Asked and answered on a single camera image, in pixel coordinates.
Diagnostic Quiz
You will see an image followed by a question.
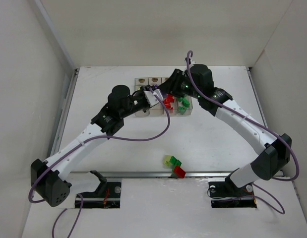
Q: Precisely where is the purple lego block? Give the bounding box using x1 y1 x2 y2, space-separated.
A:
152 85 167 99

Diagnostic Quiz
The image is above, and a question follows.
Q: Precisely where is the red square lego brick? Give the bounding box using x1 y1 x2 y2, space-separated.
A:
168 94 175 102

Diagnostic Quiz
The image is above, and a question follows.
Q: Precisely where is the red lego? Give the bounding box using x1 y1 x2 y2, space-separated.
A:
164 98 175 110

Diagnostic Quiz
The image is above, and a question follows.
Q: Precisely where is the green lego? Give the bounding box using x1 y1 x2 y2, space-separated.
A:
178 106 187 115
178 98 190 108
169 156 182 167

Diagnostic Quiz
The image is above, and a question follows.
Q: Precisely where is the yellow-green lego block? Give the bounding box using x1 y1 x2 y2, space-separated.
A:
163 155 172 167

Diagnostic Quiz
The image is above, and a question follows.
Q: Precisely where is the tall red lego brick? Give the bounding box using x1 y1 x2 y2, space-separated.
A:
173 166 186 179

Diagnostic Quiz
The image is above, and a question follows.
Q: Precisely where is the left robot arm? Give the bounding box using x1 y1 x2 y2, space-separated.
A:
28 85 163 207

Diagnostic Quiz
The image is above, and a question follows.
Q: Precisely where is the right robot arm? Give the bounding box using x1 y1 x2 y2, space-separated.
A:
158 64 292 189

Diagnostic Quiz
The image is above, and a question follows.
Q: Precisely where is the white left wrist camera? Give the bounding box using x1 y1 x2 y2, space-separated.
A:
144 89 164 108

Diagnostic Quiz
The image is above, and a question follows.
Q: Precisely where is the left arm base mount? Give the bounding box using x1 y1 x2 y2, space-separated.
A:
81 181 122 199

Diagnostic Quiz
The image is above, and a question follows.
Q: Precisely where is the aluminium front rail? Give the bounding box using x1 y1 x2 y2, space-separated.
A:
49 171 284 178

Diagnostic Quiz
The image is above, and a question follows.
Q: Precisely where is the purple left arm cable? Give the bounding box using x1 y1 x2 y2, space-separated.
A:
28 89 171 238

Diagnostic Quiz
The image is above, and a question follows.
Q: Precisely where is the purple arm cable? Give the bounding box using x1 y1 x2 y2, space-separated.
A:
28 89 171 238
185 51 301 214

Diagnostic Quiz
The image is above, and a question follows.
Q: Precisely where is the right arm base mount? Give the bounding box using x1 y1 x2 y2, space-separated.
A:
208 180 253 199

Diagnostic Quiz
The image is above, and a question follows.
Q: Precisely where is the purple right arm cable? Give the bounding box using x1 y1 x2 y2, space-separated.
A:
185 51 301 214

